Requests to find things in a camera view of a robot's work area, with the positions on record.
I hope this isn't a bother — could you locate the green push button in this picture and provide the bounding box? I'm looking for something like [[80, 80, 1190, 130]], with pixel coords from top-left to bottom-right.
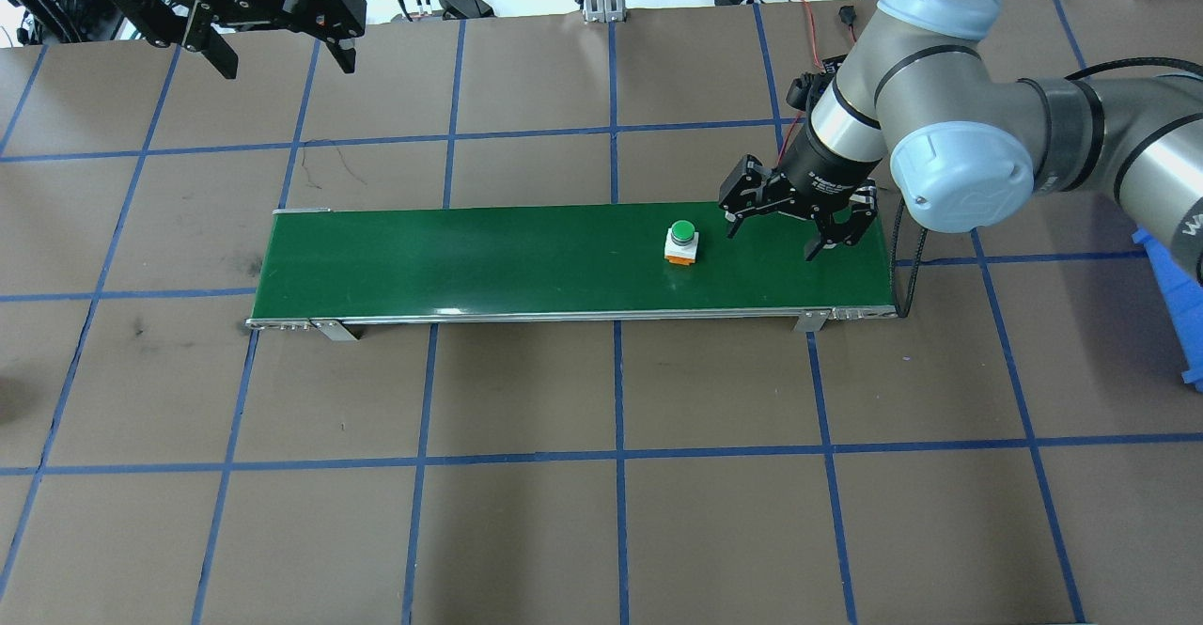
[[663, 220, 701, 271]]

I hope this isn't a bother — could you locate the red black conveyor wire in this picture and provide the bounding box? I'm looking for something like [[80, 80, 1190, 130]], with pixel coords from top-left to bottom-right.
[[776, 108, 807, 170]]

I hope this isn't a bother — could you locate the green conveyor belt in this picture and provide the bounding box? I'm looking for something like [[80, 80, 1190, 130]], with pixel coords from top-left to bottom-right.
[[246, 202, 901, 342]]

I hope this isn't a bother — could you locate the blue open-front plastic bin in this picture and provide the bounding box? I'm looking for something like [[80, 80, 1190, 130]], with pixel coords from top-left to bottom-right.
[[1133, 226, 1203, 391]]

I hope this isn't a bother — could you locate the thin red wire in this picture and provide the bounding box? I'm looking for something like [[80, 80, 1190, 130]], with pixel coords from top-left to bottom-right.
[[759, 0, 817, 62]]

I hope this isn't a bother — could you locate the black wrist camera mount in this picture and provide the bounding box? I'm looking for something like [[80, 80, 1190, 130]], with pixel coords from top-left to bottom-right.
[[788, 54, 851, 117]]

